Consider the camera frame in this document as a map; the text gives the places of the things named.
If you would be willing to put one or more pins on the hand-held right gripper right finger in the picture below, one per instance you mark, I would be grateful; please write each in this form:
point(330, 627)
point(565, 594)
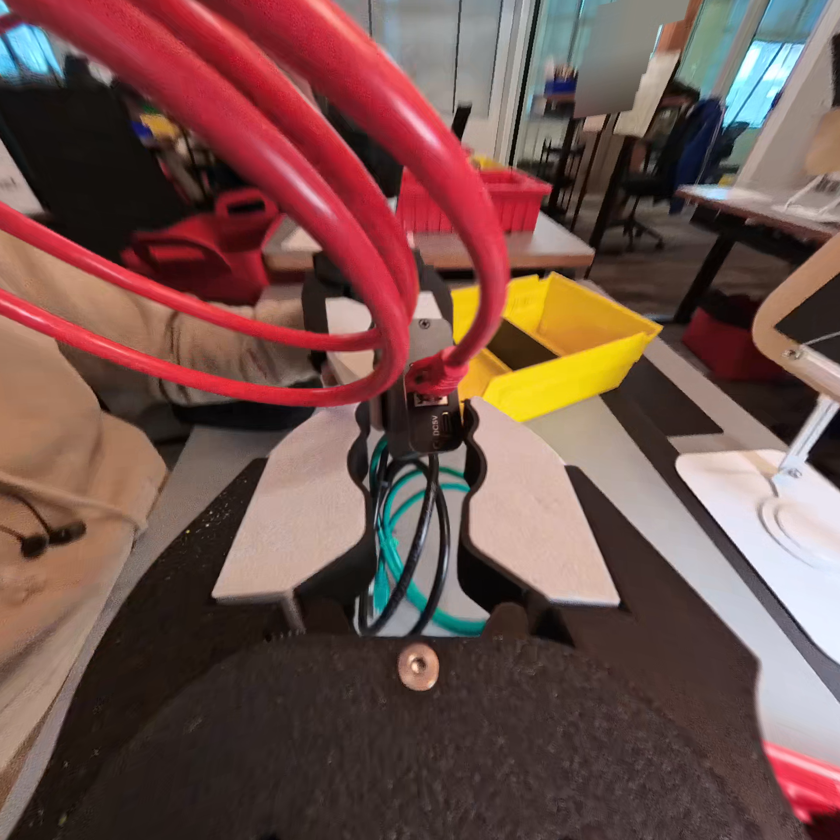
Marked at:
point(525, 518)

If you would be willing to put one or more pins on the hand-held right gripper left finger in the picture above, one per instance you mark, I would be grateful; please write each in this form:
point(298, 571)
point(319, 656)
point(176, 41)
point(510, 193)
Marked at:
point(295, 512)

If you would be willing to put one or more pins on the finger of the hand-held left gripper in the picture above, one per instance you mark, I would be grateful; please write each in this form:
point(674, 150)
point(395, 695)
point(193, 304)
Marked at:
point(348, 313)

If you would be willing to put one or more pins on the black network switch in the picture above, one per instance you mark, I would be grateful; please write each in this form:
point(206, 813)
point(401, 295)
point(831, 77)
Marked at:
point(426, 430)

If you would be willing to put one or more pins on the yellow plastic bin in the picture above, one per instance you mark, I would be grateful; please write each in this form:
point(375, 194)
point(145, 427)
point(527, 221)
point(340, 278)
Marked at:
point(577, 348)

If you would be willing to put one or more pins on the red plastic crate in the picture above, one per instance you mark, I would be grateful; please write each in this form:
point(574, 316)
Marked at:
point(512, 197)

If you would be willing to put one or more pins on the person's beige hoodie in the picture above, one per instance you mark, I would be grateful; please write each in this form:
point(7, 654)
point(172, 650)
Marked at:
point(65, 459)

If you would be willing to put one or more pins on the red storage box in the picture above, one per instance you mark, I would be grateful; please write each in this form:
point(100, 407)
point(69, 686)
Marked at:
point(728, 348)

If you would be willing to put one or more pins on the black partition board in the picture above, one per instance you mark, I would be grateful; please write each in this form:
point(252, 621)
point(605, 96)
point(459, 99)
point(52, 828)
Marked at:
point(79, 164)

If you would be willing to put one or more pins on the white tag sign board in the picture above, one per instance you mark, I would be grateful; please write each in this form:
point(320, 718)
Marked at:
point(13, 184)

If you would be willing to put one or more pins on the black office chair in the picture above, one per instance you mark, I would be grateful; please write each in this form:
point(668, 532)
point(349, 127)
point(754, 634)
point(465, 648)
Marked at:
point(646, 190)

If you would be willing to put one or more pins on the wooden desk with black legs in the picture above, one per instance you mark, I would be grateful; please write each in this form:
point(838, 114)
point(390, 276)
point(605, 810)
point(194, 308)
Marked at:
point(735, 207)

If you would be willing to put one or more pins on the blue jacket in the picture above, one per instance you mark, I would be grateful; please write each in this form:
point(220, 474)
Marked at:
point(699, 144)

